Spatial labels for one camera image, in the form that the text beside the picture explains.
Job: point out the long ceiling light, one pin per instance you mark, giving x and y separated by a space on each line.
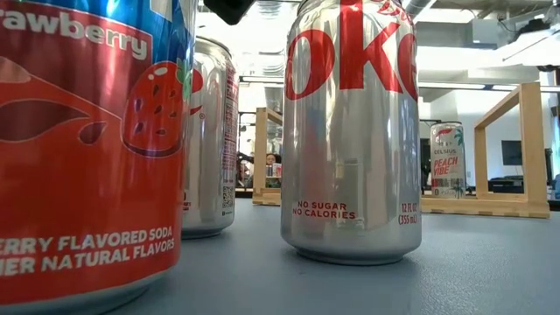
258 79

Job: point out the wooden slatted shelf rack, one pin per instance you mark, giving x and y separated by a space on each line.
531 153

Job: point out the person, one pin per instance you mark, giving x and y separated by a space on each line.
271 159

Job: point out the white Celsius peach can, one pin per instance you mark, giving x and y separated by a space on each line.
448 166

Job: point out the silver ceiling air duct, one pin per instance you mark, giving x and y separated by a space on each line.
415 8

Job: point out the blue table mat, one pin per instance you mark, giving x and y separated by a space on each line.
394 284

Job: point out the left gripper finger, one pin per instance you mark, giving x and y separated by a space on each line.
229 11

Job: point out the dark background desk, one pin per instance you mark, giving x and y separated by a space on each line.
505 186

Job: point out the silver Diet Coke can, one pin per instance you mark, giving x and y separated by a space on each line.
350 153
210 153

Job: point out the black wall monitor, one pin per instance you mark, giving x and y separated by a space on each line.
511 153

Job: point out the red Fanta strawberry can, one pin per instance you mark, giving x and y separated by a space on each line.
87 175

